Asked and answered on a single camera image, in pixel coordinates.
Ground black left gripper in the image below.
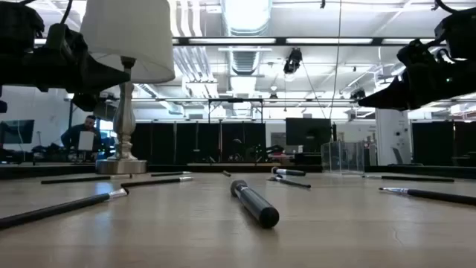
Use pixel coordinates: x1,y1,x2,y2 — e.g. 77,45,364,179
0,43,132,95

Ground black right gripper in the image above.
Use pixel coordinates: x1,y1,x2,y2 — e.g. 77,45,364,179
357,55,476,112

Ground long thin black makeup brush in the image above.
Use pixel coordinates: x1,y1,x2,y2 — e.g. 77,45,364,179
378,186,476,206
0,188,130,230

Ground black brush with fluffy head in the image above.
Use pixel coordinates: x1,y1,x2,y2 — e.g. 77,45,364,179
271,166,307,177

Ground flat head black makeup brush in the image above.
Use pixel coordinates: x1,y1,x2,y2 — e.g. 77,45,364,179
266,176,312,189

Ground white pillar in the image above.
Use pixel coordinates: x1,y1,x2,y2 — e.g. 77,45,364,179
375,107,412,166

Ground white shade silver table lamp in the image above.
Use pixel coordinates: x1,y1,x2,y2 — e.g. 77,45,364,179
80,0,176,175

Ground person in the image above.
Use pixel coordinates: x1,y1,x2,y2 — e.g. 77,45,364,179
60,115,103,153

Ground white board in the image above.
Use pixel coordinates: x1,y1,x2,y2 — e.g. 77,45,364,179
77,130,95,152

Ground black partition panels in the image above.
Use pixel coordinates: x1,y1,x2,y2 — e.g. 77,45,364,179
129,121,267,165
411,121,476,168

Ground clear acrylic container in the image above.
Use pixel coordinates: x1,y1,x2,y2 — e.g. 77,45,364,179
321,140,366,175

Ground large black screen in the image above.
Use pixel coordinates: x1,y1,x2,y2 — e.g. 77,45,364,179
285,118,332,153

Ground black overhead rig beam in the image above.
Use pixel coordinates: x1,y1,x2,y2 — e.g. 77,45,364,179
173,36,447,47

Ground background robot workstation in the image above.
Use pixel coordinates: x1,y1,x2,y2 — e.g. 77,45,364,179
222,138,286,165

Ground thick black makeup brush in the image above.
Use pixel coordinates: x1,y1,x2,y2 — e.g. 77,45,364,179
229,179,280,229

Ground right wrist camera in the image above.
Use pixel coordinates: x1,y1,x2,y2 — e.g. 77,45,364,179
396,39,428,68

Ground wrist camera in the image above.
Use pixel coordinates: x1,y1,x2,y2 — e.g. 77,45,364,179
396,39,428,68
46,22,77,57

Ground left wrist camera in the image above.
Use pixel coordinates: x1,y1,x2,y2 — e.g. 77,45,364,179
46,22,77,57

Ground dark wall monitor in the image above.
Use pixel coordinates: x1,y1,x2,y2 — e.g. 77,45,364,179
0,118,35,145

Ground black overhead camera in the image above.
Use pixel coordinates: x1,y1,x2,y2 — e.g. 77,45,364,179
283,47,303,74

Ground black aluminium table frame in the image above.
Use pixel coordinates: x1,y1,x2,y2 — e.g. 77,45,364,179
0,163,476,179

